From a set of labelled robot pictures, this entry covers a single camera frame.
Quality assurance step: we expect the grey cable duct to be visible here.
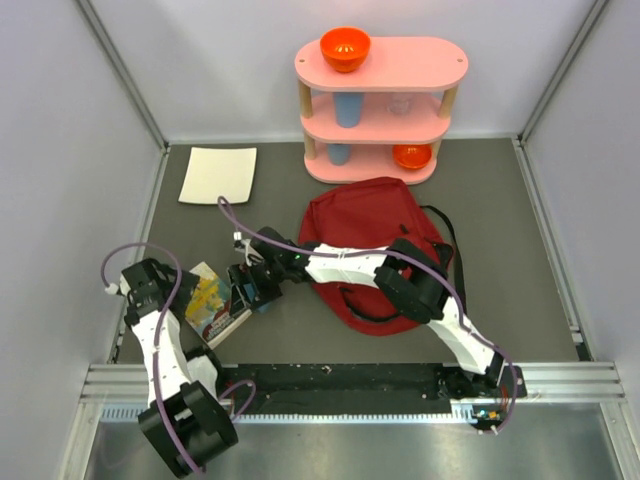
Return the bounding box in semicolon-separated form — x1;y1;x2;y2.
99;397;507;425

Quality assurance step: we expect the orange bowl on bottom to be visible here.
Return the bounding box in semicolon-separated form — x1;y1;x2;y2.
392;144;433;170

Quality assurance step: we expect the pink three-tier shelf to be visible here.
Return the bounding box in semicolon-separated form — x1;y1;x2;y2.
295;37;469;185

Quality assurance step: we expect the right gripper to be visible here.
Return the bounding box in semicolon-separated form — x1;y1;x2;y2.
230;259;288;318

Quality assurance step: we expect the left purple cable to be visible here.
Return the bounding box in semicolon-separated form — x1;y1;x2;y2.
99;242;259;476

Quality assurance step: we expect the clear glass on shelf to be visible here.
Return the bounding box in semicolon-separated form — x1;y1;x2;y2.
387;93;413;116

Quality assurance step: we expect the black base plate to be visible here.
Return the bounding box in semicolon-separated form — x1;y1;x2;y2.
220;363;527;415

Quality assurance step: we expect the blue cup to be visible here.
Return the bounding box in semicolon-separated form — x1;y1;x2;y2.
326;144;351;166
333;92;364;128

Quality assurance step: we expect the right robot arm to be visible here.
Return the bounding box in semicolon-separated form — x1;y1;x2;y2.
227;227;513;396

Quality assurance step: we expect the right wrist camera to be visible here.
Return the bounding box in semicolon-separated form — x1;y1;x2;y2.
233;231;251;253

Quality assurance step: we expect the orange bowl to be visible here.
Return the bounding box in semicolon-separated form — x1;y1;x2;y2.
392;144;433;170
319;27;371;73

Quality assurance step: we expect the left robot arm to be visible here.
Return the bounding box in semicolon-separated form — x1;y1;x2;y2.
118;258;238;479

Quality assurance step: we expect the aluminium frame rail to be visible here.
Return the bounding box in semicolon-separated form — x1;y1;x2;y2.
80;364;149;405

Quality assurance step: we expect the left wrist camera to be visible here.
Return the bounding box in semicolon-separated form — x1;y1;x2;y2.
105;283;123;296

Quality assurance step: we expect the lower blue cup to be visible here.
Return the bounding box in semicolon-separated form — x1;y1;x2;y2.
326;144;351;166

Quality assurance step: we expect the blue snap wallet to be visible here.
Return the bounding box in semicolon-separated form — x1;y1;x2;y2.
244;283;274;313

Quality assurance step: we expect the brown cover book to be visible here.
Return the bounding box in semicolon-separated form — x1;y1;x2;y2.
186;262;251;349

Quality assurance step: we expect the red student backpack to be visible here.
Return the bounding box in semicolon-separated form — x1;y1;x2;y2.
298;177;466;336

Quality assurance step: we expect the white paper sheet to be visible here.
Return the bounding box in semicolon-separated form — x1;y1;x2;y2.
178;147;257;205

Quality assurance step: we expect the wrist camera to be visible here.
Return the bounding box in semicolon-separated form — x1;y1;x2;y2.
105;283;123;296
233;231;251;253

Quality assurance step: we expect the orange bowl on top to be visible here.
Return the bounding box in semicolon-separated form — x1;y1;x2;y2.
319;27;371;73

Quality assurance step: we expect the upper blue cup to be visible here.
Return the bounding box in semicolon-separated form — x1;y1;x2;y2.
333;92;364;128

